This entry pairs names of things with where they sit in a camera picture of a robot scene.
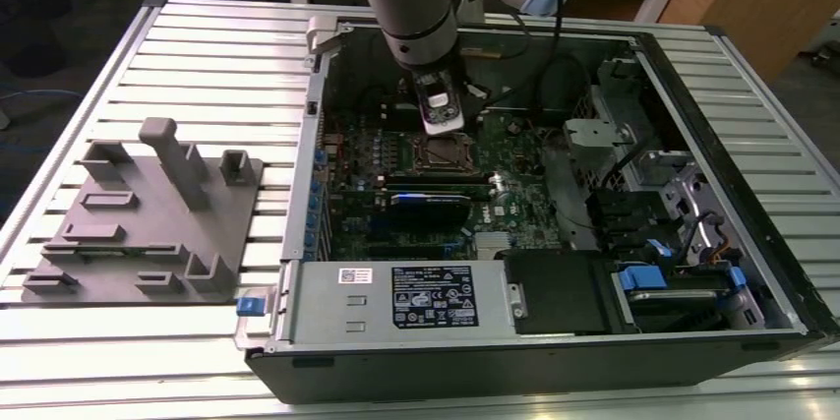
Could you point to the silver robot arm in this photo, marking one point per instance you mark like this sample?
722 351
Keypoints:
414 7

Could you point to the metal CPU socket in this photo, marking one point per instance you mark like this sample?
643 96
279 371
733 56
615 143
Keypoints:
415 171

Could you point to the green RAM stick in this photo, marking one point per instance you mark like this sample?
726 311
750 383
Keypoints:
441 189

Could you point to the green motherboard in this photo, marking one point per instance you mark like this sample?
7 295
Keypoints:
519 184

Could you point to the black graphics card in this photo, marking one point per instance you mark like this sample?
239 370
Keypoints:
430 218

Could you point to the silver finned heatsink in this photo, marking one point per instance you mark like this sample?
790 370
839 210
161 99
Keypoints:
493 245

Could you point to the black fan shroud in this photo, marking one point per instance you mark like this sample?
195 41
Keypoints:
630 218

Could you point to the grey power supply unit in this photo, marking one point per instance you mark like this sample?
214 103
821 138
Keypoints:
315 302

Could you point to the grey parts rack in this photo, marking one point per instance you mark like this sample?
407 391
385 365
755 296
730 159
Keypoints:
151 223

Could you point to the black plastic drive shroud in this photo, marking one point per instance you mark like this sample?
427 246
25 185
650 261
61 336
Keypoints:
565 292

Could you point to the blue plastic latch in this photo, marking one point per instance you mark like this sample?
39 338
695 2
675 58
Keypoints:
250 307

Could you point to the hard disk in blue carrier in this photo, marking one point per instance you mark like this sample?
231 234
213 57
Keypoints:
641 278

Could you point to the black and silver PC case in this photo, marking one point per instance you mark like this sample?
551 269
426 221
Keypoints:
459 376

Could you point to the black office chair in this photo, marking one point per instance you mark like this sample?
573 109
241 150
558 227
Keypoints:
33 21

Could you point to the office chair base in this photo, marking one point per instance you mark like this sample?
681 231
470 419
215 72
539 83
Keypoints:
829 53

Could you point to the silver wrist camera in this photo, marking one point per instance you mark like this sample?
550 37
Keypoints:
442 115

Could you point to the silver metal bracket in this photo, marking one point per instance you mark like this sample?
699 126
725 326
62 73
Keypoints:
591 137

